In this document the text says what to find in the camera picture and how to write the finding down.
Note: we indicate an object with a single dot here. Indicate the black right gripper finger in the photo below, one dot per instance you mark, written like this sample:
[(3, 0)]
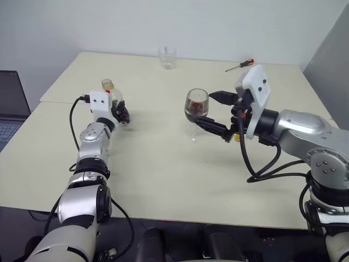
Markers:
[(222, 97), (212, 126)]

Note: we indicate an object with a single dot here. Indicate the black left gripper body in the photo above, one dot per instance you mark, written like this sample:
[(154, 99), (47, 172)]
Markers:
[(113, 110)]

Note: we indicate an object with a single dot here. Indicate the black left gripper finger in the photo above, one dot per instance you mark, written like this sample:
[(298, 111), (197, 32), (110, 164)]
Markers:
[(125, 116), (121, 105)]

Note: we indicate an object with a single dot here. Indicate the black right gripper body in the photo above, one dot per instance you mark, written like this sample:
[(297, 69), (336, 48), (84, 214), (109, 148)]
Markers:
[(240, 114)]

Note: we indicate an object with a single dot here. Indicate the clear bottle with red tape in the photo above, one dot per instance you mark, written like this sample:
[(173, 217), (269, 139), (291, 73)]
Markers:
[(115, 95)]

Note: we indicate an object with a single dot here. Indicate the clear plastic bottle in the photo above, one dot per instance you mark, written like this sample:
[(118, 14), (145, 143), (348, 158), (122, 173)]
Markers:
[(195, 109)]

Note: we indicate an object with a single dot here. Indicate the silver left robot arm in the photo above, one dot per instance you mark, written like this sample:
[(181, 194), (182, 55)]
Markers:
[(81, 202)]

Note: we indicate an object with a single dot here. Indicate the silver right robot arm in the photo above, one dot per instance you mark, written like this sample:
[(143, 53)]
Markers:
[(302, 128)]

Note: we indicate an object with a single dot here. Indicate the orange and black screwdriver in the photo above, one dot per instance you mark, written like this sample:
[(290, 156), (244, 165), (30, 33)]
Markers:
[(244, 64)]

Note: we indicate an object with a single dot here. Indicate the clear glass tumbler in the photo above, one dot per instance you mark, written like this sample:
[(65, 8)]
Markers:
[(167, 58)]

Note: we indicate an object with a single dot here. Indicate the dark laptop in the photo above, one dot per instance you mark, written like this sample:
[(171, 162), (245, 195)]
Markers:
[(12, 109)]

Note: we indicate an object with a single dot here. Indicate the dark rounded shape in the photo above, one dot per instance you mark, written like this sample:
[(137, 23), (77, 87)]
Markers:
[(152, 245)]

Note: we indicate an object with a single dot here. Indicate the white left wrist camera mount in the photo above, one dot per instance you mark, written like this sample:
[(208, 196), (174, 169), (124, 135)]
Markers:
[(99, 103)]

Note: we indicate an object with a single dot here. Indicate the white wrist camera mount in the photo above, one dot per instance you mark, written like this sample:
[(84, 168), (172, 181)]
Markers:
[(257, 82), (99, 103)]

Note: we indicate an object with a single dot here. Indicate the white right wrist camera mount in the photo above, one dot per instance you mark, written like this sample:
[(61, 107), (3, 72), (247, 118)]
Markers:
[(257, 82)]

